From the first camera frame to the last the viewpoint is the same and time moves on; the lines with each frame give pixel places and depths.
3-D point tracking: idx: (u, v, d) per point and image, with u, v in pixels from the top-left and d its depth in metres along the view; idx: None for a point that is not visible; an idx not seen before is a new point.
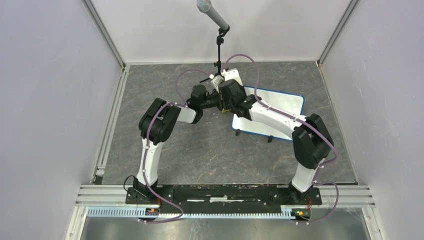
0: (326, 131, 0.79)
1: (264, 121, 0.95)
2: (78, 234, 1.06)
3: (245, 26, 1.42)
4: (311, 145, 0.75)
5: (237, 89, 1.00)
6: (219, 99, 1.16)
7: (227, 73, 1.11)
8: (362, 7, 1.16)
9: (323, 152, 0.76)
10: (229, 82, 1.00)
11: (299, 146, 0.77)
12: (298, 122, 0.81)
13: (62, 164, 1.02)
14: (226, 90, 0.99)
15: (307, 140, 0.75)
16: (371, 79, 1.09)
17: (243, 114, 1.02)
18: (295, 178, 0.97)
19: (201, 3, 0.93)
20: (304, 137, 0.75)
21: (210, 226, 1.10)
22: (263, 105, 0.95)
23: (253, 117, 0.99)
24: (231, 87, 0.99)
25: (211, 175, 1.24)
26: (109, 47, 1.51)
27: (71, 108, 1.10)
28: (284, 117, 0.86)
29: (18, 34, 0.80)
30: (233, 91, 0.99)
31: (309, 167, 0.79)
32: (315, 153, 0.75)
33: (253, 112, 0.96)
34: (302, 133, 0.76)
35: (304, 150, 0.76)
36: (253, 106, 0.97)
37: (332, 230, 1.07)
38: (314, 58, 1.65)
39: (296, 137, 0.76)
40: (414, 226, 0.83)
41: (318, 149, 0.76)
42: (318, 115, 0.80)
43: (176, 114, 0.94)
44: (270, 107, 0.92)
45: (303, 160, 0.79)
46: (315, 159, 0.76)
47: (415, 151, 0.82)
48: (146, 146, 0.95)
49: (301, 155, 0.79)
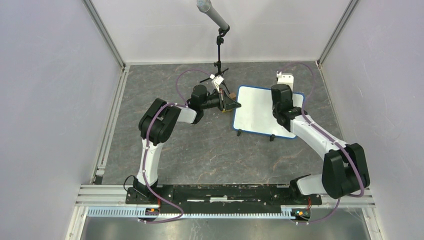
0: (362, 166, 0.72)
1: (302, 135, 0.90)
2: (78, 234, 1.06)
3: (245, 26, 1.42)
4: (341, 174, 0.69)
5: (288, 97, 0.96)
6: (220, 99, 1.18)
7: (281, 76, 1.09)
8: (362, 7, 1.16)
9: (350, 185, 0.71)
10: (283, 87, 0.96)
11: (328, 169, 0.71)
12: (335, 146, 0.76)
13: (62, 164, 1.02)
14: (277, 94, 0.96)
15: (339, 168, 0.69)
16: (371, 79, 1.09)
17: (284, 123, 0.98)
18: (303, 181, 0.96)
19: (200, 3, 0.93)
20: (337, 164, 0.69)
21: (209, 226, 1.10)
22: (306, 120, 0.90)
23: (293, 129, 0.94)
24: (282, 92, 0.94)
25: (211, 175, 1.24)
26: (109, 47, 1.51)
27: (71, 108, 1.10)
28: (323, 137, 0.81)
29: (18, 34, 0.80)
30: (283, 97, 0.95)
31: (329, 193, 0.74)
32: (341, 183, 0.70)
33: (294, 123, 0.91)
34: (336, 158, 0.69)
35: (332, 175, 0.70)
36: (297, 118, 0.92)
37: (332, 230, 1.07)
38: (314, 58, 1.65)
39: (328, 159, 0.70)
40: (415, 226, 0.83)
41: (346, 181, 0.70)
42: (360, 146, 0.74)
43: (176, 114, 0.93)
44: (312, 124, 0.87)
45: (327, 184, 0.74)
46: (339, 189, 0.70)
47: (415, 152, 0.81)
48: (146, 146, 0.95)
49: (327, 177, 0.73)
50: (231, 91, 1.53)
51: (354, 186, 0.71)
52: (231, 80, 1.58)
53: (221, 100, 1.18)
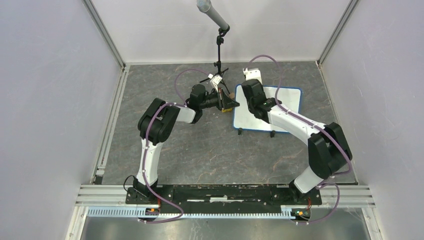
0: (344, 142, 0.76)
1: (281, 125, 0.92)
2: (78, 234, 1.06)
3: (245, 26, 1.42)
4: (326, 154, 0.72)
5: (259, 90, 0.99)
6: (218, 99, 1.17)
7: (248, 72, 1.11)
8: (362, 7, 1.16)
9: (337, 163, 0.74)
10: (252, 82, 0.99)
11: (314, 153, 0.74)
12: (315, 129, 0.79)
13: (61, 164, 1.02)
14: (249, 89, 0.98)
15: (324, 149, 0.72)
16: (371, 79, 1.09)
17: (262, 116, 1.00)
18: (300, 180, 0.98)
19: (200, 3, 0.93)
20: (321, 146, 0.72)
21: (209, 226, 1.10)
22: (282, 110, 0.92)
23: (271, 120, 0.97)
24: (253, 87, 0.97)
25: (211, 175, 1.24)
26: (109, 47, 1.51)
27: (71, 108, 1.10)
28: (302, 122, 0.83)
29: (18, 34, 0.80)
30: (254, 91, 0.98)
31: (320, 174, 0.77)
32: (329, 163, 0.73)
33: (272, 115, 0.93)
34: (319, 141, 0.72)
35: (318, 158, 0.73)
36: (273, 109, 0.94)
37: (332, 230, 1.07)
38: (313, 58, 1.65)
39: (312, 144, 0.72)
40: (415, 227, 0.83)
41: (333, 160, 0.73)
42: (337, 124, 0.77)
43: (176, 113, 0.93)
44: (289, 112, 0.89)
45: (316, 167, 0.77)
46: (328, 169, 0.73)
47: (415, 152, 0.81)
48: (145, 146, 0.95)
49: (315, 160, 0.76)
50: (231, 91, 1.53)
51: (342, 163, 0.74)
52: (231, 80, 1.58)
53: (220, 100, 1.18)
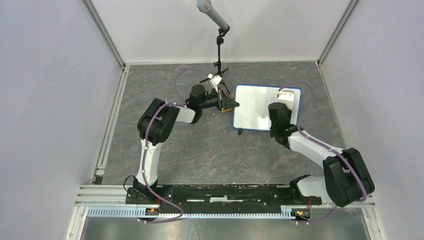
0: (363, 170, 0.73)
1: (302, 150, 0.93)
2: (78, 234, 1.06)
3: (245, 26, 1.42)
4: (343, 180, 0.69)
5: (284, 115, 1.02)
6: (218, 99, 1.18)
7: (283, 93, 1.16)
8: (362, 7, 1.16)
9: (354, 191, 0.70)
10: (279, 106, 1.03)
11: (329, 176, 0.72)
12: (332, 153, 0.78)
13: (61, 164, 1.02)
14: (275, 113, 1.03)
15: (339, 173, 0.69)
16: (371, 80, 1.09)
17: (282, 142, 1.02)
18: (302, 182, 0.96)
19: (200, 3, 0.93)
20: (337, 169, 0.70)
21: (209, 225, 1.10)
22: (302, 134, 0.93)
23: (291, 146, 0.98)
24: (279, 110, 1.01)
25: (211, 175, 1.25)
26: (109, 47, 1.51)
27: (71, 108, 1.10)
28: (320, 146, 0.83)
29: (19, 35, 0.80)
30: (280, 115, 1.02)
31: (336, 201, 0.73)
32: (345, 189, 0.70)
33: (291, 139, 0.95)
34: (335, 164, 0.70)
35: (334, 182, 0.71)
36: (293, 133, 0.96)
37: (332, 230, 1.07)
38: (314, 58, 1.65)
39: (327, 166, 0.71)
40: (415, 227, 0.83)
41: (350, 187, 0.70)
42: (357, 150, 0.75)
43: (175, 113, 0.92)
44: (308, 136, 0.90)
45: (331, 192, 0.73)
46: (344, 196, 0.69)
47: (415, 152, 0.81)
48: (145, 146, 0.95)
49: (330, 185, 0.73)
50: (231, 91, 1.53)
51: (358, 192, 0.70)
52: (231, 80, 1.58)
53: (220, 101, 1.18)
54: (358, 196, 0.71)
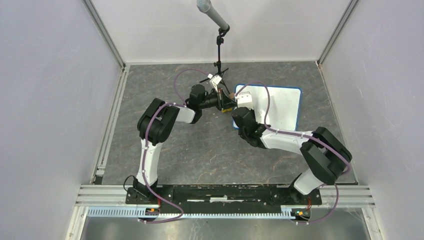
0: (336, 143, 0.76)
1: (278, 146, 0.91)
2: (78, 234, 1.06)
3: (245, 26, 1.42)
4: (323, 159, 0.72)
5: (250, 118, 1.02)
6: (218, 99, 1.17)
7: (240, 97, 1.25)
8: (362, 7, 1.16)
9: (337, 165, 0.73)
10: (242, 112, 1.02)
11: (311, 161, 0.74)
12: (305, 138, 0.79)
13: (61, 164, 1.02)
14: (240, 120, 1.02)
15: (318, 154, 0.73)
16: (371, 80, 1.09)
17: (257, 144, 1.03)
18: (299, 183, 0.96)
19: (200, 3, 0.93)
20: (314, 151, 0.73)
21: (210, 226, 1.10)
22: (272, 131, 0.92)
23: (267, 145, 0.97)
24: (244, 117, 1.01)
25: (211, 175, 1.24)
26: (109, 47, 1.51)
27: (71, 108, 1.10)
28: (291, 136, 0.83)
29: (19, 35, 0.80)
30: (246, 120, 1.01)
31: (327, 181, 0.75)
32: (329, 166, 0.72)
33: (264, 139, 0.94)
34: (311, 147, 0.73)
35: (317, 165, 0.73)
36: (263, 133, 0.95)
37: (332, 230, 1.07)
38: (314, 58, 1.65)
39: (306, 152, 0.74)
40: (415, 226, 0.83)
41: (332, 163, 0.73)
42: (324, 127, 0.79)
43: (175, 113, 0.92)
44: (279, 131, 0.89)
45: (319, 175, 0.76)
46: (331, 173, 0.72)
47: (416, 152, 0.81)
48: (145, 146, 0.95)
49: (315, 169, 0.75)
50: (231, 91, 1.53)
51: (342, 164, 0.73)
52: (231, 80, 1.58)
53: (220, 100, 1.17)
54: (343, 168, 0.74)
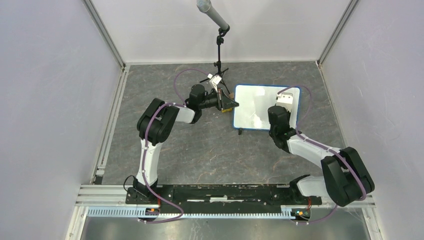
0: (361, 168, 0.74)
1: (300, 153, 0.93)
2: (78, 234, 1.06)
3: (245, 26, 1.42)
4: (341, 178, 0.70)
5: (285, 120, 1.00)
6: (218, 99, 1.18)
7: (282, 96, 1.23)
8: (362, 7, 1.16)
9: (353, 190, 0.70)
10: (280, 110, 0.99)
11: (328, 176, 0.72)
12: (330, 153, 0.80)
13: (62, 164, 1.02)
14: (275, 118, 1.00)
15: (338, 172, 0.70)
16: (371, 79, 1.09)
17: (282, 146, 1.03)
18: (303, 183, 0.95)
19: (200, 3, 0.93)
20: (334, 168, 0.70)
21: (210, 226, 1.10)
22: (301, 137, 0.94)
23: (291, 149, 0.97)
24: (279, 116, 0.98)
25: (211, 175, 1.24)
26: (109, 47, 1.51)
27: (71, 108, 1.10)
28: (318, 147, 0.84)
29: (18, 35, 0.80)
30: (279, 119, 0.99)
31: (337, 201, 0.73)
32: (345, 188, 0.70)
33: (290, 142, 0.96)
34: (333, 163, 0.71)
35: (333, 182, 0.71)
36: (291, 137, 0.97)
37: (332, 230, 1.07)
38: (314, 58, 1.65)
39: (325, 165, 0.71)
40: (415, 227, 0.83)
41: (349, 186, 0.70)
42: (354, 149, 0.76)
43: (174, 113, 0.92)
44: (307, 139, 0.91)
45: (332, 192, 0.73)
46: (344, 195, 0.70)
47: (416, 152, 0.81)
48: (145, 146, 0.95)
49: (330, 185, 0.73)
50: (231, 91, 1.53)
51: (358, 190, 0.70)
52: (231, 80, 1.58)
53: (220, 100, 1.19)
54: (359, 194, 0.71)
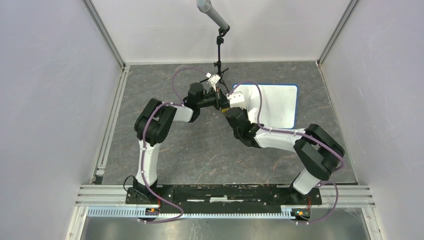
0: (328, 138, 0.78)
1: (272, 144, 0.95)
2: (78, 234, 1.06)
3: (245, 26, 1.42)
4: (316, 155, 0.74)
5: (244, 119, 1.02)
6: (216, 97, 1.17)
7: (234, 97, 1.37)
8: (362, 7, 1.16)
9: (331, 161, 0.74)
10: (236, 112, 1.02)
11: (304, 158, 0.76)
12: (298, 136, 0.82)
13: (62, 164, 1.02)
14: (234, 120, 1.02)
15: (311, 151, 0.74)
16: (371, 79, 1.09)
17: (251, 144, 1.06)
18: (298, 182, 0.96)
19: (200, 3, 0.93)
20: (307, 149, 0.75)
21: (210, 226, 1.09)
22: (266, 130, 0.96)
23: (261, 143, 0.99)
24: (238, 117, 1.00)
25: (211, 175, 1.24)
26: (109, 47, 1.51)
27: (71, 108, 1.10)
28: (285, 134, 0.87)
29: (18, 35, 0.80)
30: (239, 120, 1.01)
31: (322, 177, 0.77)
32: (322, 162, 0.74)
33: (258, 138, 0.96)
34: (304, 145, 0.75)
35: (310, 162, 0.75)
36: (258, 132, 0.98)
37: (332, 230, 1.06)
38: (314, 58, 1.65)
39: (299, 149, 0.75)
40: (415, 226, 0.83)
41: (326, 159, 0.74)
42: (317, 125, 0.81)
43: (171, 113, 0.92)
44: (272, 130, 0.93)
45: (314, 171, 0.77)
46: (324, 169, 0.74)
47: (416, 151, 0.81)
48: (143, 147, 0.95)
49: (308, 165, 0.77)
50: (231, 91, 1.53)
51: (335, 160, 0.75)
52: (231, 80, 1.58)
53: (218, 99, 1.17)
54: (335, 162, 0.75)
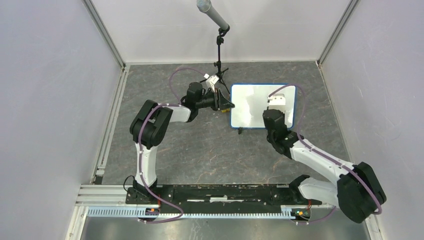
0: (376, 183, 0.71)
1: (305, 161, 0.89)
2: (78, 234, 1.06)
3: (245, 26, 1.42)
4: (357, 197, 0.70)
5: (282, 124, 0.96)
6: (214, 98, 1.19)
7: (273, 98, 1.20)
8: (362, 7, 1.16)
9: (368, 206, 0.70)
10: (276, 115, 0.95)
11: (343, 195, 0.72)
12: (344, 170, 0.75)
13: (62, 164, 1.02)
14: (271, 122, 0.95)
15: (353, 192, 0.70)
16: (371, 80, 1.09)
17: (283, 151, 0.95)
18: (306, 188, 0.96)
19: (200, 3, 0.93)
20: (350, 188, 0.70)
21: (209, 225, 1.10)
22: (305, 145, 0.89)
23: (294, 156, 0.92)
24: (276, 120, 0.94)
25: (211, 175, 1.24)
26: (109, 47, 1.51)
27: (71, 108, 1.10)
28: (328, 161, 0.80)
29: (18, 36, 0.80)
30: (277, 124, 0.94)
31: (353, 217, 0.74)
32: (360, 206, 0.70)
33: (294, 150, 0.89)
34: (349, 183, 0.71)
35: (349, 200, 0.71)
36: (295, 144, 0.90)
37: (332, 230, 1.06)
38: (314, 58, 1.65)
39: (341, 186, 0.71)
40: (415, 227, 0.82)
41: (364, 204, 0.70)
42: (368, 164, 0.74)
43: (167, 115, 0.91)
44: (313, 149, 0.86)
45: (347, 210, 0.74)
46: (359, 212, 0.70)
47: (415, 151, 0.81)
48: (140, 150, 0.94)
49: (345, 203, 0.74)
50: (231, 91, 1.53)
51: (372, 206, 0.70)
52: (231, 80, 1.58)
53: (216, 100, 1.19)
54: (373, 208, 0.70)
